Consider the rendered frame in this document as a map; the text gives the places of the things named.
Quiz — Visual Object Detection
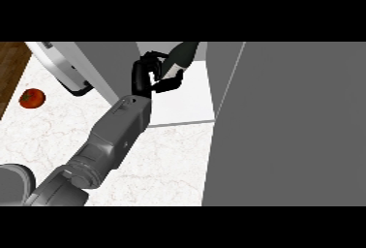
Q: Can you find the white appliance with black trim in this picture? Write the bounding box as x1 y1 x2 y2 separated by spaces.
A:
24 42 97 98

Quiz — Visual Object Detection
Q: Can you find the grey rounded robot body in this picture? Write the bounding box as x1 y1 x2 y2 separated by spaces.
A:
0 163 38 207

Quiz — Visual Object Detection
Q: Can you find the grey cabinet with white inside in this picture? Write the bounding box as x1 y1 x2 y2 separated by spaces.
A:
73 42 218 129

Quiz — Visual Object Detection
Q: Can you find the red tomato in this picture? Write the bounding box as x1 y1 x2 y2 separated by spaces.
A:
18 87 48 109

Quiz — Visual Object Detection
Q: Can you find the dark green wine bottle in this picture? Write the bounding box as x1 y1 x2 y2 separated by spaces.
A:
160 42 203 80

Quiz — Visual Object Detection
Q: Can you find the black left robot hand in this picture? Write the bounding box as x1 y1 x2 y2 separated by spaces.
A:
131 50 187 100

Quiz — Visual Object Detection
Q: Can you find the dark grey cabinet door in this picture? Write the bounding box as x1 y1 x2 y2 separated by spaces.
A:
203 42 366 207

